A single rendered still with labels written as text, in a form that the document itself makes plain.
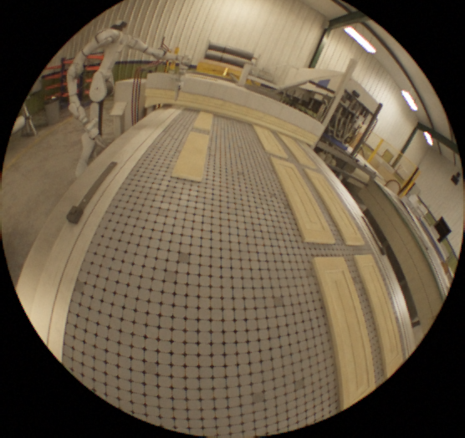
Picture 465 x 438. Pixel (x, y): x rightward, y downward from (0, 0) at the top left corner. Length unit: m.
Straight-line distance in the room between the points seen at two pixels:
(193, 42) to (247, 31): 1.80
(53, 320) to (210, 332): 0.41
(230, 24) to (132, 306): 6.59
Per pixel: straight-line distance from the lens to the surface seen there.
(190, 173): 0.70
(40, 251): 0.67
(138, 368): 0.44
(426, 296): 3.70
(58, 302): 0.52
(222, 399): 0.46
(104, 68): 1.51
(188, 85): 1.95
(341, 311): 0.66
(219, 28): 6.46
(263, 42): 6.48
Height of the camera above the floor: 1.29
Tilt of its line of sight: 41 degrees down
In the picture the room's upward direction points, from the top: 23 degrees clockwise
